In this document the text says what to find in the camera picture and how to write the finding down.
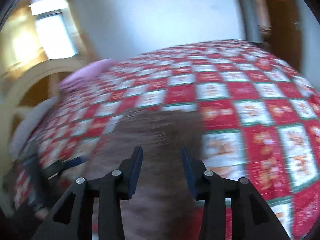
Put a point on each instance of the brown wooden door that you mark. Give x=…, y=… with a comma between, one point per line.
x=285, y=40

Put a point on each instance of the brown knitted sweater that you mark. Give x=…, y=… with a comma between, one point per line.
x=162, y=205

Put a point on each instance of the silver door handle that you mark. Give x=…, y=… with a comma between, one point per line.
x=297, y=25

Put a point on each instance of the folded pink blanket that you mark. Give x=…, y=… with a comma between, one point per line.
x=84, y=75

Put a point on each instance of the person's left hand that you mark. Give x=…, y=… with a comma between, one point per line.
x=42, y=213

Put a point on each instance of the grey striped pillow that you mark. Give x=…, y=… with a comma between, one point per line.
x=26, y=127

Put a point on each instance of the cream and brown headboard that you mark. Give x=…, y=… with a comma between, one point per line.
x=12, y=105

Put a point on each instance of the dark wooden door frame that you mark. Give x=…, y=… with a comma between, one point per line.
x=256, y=21

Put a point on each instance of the yellow curtain left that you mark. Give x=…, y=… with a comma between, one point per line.
x=20, y=45

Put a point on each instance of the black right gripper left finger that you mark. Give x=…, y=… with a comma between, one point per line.
x=94, y=201

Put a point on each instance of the window with green frame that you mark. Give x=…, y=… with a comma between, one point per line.
x=51, y=28

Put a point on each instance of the red patchwork cartoon bedspread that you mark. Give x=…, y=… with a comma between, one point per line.
x=260, y=118

